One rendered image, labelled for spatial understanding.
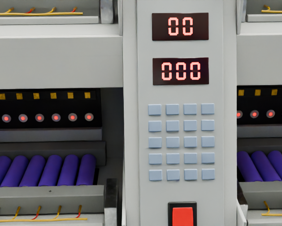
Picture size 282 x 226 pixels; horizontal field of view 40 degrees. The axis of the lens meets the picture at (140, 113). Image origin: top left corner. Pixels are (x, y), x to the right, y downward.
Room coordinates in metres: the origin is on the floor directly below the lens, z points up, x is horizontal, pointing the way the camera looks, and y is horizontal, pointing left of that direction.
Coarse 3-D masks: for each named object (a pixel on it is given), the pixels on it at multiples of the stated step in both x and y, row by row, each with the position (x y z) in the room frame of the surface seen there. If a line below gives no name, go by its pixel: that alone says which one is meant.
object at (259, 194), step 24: (240, 96) 0.48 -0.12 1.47; (264, 96) 0.48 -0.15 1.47; (240, 120) 0.49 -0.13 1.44; (264, 120) 0.49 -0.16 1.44; (240, 144) 0.48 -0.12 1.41; (264, 144) 0.47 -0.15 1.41; (240, 168) 0.44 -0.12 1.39; (264, 168) 0.43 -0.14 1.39; (240, 192) 0.38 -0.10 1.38; (264, 192) 0.38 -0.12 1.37; (240, 216) 0.31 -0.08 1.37; (264, 216) 0.38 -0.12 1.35
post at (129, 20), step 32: (128, 0) 0.32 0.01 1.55; (224, 0) 0.32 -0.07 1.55; (128, 32) 0.32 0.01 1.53; (224, 32) 0.32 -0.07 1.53; (128, 64) 0.32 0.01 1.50; (224, 64) 0.32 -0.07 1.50; (128, 96) 0.32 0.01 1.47; (224, 96) 0.32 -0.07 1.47; (128, 128) 0.32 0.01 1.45; (224, 128) 0.32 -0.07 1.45; (128, 160) 0.32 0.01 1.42; (224, 160) 0.32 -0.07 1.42; (128, 192) 0.32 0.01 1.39; (224, 192) 0.32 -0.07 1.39; (128, 224) 0.32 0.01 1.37; (224, 224) 0.32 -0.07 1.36
